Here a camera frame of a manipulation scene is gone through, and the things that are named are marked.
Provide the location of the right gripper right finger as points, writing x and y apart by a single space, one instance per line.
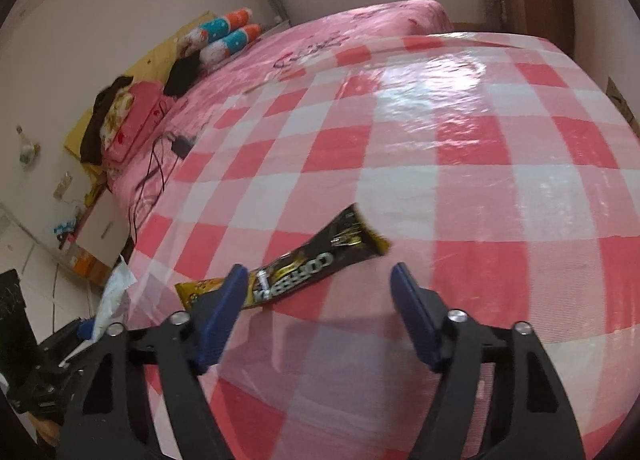
529 415

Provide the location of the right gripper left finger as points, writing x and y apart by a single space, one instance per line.
110 415

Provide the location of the black gold coffee sachet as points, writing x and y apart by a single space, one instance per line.
347 240

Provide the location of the large pale blue-feather bag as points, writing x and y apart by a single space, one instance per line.
113 307

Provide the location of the person's left hand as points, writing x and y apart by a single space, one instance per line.
48 430

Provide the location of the white built-in wardrobe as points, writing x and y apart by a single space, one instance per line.
53 294

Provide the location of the orange boxes beside cabinet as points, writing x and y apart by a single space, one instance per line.
87 266

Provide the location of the white bedside cabinet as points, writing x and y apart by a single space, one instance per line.
104 231

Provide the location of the red checked plastic tablecloth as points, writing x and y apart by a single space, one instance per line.
503 177

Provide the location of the black power adapter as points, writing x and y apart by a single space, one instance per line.
181 146

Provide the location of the dark brown garment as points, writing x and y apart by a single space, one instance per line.
91 144

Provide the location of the pink heart pillow stack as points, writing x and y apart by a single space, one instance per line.
149 108

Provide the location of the floral small pillow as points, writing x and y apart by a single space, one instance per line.
116 116

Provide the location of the black garment on bed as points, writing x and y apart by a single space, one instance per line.
184 73

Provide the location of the yellow wooden headboard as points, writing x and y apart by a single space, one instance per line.
154 66

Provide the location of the lower cartoon bolster pillow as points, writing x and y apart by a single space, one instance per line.
227 46

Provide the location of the pink bed with bedspread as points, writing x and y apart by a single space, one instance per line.
137 185

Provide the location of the wall switch plate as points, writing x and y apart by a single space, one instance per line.
62 186

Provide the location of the wall hanging pouch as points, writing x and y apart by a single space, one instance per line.
29 150

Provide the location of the wall socket with cable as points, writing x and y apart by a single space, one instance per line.
622 106

